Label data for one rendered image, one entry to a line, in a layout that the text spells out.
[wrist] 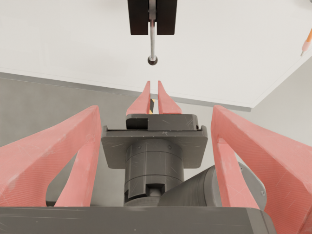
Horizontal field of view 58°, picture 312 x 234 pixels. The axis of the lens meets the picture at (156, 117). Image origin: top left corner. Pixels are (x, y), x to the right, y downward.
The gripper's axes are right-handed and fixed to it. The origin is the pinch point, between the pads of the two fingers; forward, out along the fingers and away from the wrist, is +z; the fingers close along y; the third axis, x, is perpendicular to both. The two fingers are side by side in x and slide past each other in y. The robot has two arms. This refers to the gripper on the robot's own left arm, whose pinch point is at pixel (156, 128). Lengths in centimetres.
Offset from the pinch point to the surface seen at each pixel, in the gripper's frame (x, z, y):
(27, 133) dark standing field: 75, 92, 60
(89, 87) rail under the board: 17.1, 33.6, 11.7
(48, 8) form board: 1.9, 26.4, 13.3
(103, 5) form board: 1.5, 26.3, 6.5
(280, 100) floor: 76, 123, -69
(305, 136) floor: 98, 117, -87
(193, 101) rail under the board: 21.7, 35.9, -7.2
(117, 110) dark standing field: 71, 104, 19
